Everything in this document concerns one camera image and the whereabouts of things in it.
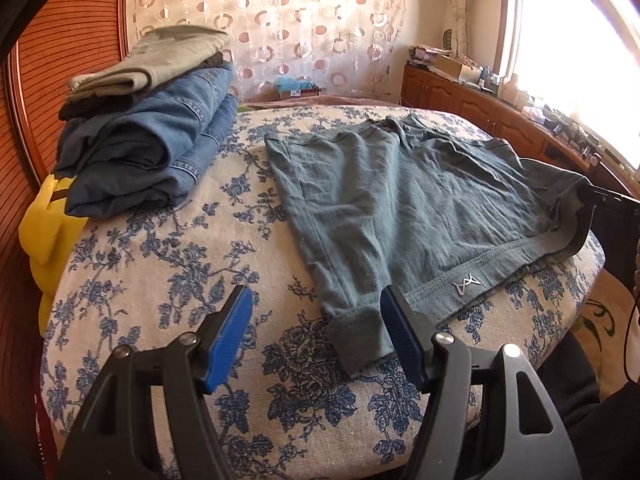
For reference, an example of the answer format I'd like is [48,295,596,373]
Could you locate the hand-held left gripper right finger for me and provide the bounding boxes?
[380,285,583,480]

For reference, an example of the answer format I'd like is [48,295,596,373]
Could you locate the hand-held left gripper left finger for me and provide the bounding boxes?
[55,285,256,480]

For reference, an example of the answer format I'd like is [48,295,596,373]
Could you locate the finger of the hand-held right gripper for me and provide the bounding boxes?
[560,200,597,261]
[576,185,627,207]

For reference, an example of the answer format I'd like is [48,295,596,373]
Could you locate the grey-green pants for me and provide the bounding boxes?
[264,114,591,380]

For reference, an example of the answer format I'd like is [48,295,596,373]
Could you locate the folded dark blue pants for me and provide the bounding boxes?
[54,110,173,219]

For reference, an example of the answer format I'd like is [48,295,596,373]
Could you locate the folded olive pants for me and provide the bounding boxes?
[66,25,232,103]

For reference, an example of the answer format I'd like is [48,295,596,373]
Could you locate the blue floral bedsheet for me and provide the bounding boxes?
[40,102,608,480]

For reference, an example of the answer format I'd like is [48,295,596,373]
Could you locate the row of small bottles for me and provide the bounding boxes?
[479,64,640,173]

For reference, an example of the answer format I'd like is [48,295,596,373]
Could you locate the window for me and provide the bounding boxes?
[495,0,640,171]

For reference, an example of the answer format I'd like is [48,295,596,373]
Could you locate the wooden cabinet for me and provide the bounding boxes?
[402,62,640,201]

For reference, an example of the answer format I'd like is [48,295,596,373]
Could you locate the person's dark clothing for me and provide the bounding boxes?
[537,340,640,480]

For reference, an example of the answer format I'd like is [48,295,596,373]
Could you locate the flat cardboard box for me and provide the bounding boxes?
[432,54,482,84]

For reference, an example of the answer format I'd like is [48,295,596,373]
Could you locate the yellow plush toy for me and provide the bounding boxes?
[19,172,83,341]

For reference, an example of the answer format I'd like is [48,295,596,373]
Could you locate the folded light blue jeans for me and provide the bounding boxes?
[107,62,241,207]

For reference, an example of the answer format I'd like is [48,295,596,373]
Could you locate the stack of papers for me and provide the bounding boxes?
[407,45,453,67]

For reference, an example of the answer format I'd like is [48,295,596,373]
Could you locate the cream window curtain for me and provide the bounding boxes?
[444,0,475,57]

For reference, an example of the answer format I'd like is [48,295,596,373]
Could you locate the small cardboard box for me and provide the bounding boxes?
[274,82,322,102]

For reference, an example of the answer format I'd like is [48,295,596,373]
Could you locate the light blue plastic bag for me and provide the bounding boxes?
[275,76,314,92]

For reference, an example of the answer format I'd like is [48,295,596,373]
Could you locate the circle patterned sheer curtain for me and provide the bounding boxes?
[125,0,417,106]

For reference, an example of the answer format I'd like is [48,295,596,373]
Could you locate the wooden ribbed headboard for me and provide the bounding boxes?
[0,0,133,461]

